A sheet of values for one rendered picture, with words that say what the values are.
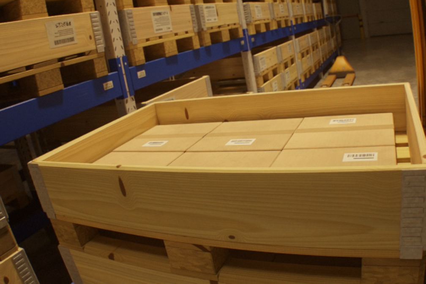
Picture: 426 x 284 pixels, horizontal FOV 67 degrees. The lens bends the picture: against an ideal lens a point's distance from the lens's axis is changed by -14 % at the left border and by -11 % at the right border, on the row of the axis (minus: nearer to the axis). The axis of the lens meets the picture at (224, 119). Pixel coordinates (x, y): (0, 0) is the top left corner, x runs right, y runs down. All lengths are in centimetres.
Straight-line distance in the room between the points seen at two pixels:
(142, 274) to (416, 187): 83
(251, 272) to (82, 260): 65
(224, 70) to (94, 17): 234
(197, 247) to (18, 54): 108
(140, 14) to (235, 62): 191
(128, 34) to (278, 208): 156
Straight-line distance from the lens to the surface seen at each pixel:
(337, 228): 81
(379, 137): 121
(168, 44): 244
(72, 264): 145
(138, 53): 218
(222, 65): 402
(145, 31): 226
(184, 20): 266
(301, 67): 571
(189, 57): 267
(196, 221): 92
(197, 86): 266
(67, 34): 180
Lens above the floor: 130
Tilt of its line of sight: 14 degrees down
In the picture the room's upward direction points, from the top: 10 degrees counter-clockwise
